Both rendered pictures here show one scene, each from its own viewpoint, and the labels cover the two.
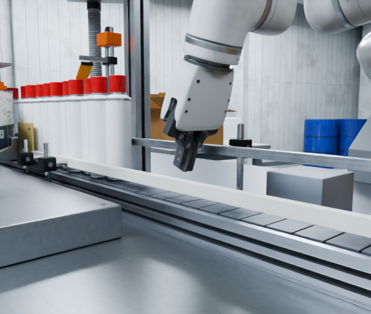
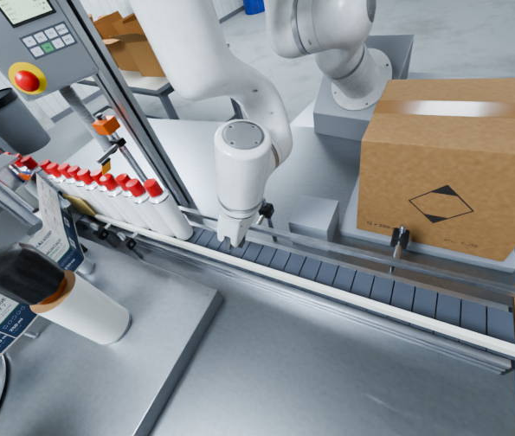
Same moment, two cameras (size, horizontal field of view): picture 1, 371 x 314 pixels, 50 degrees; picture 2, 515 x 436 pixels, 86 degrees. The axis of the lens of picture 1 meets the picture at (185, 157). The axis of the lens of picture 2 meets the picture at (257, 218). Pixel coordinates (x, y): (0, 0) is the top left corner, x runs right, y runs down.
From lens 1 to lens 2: 0.47 m
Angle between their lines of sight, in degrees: 41
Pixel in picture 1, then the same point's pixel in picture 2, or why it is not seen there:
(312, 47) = not seen: outside the picture
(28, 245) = (190, 350)
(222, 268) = (294, 315)
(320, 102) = not seen: outside the picture
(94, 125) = (151, 216)
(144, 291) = (269, 359)
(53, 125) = (105, 203)
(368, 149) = (326, 112)
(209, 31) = (242, 206)
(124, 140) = (179, 220)
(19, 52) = not seen: outside the picture
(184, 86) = (234, 232)
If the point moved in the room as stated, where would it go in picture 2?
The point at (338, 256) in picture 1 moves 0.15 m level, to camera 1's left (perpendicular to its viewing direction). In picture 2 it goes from (356, 315) to (289, 349)
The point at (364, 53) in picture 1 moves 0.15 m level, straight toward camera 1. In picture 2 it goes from (323, 64) to (331, 90)
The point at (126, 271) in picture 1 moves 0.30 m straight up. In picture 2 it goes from (250, 341) to (198, 273)
